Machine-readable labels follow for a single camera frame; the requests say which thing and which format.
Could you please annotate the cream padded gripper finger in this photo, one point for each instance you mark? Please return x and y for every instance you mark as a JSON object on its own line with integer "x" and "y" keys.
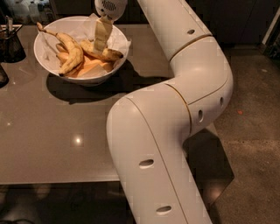
{"x": 102, "y": 35}

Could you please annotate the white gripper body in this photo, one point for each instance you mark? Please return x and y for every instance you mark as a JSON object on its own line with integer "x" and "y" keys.
{"x": 110, "y": 9}

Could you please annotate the spotted yellow banana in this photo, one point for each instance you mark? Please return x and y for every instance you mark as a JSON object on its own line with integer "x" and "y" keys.
{"x": 106, "y": 54}

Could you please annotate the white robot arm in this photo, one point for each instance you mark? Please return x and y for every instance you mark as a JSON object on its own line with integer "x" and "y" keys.
{"x": 146, "y": 128}

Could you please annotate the white paper bowl liner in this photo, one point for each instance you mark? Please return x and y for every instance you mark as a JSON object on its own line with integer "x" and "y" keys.
{"x": 65, "y": 48}

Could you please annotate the white ceramic bowl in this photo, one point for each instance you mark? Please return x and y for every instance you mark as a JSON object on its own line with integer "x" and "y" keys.
{"x": 79, "y": 28}

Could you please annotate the long left yellow banana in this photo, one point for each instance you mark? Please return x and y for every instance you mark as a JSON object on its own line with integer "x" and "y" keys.
{"x": 75, "y": 52}

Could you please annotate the orange bananas under pile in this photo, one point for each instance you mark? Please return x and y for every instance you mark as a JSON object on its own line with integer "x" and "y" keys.
{"x": 90, "y": 67}

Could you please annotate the clear plastic bottles in background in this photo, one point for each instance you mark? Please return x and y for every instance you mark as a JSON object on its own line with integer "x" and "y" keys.
{"x": 32, "y": 11}

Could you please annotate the black mesh utensil holder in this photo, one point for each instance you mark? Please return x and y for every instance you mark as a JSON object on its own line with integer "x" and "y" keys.
{"x": 11, "y": 49}

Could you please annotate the dark object at left edge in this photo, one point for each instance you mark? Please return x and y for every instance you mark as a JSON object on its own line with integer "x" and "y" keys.
{"x": 4, "y": 79}

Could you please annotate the dark cabinet fronts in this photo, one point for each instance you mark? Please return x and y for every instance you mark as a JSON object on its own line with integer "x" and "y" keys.
{"x": 230, "y": 21}

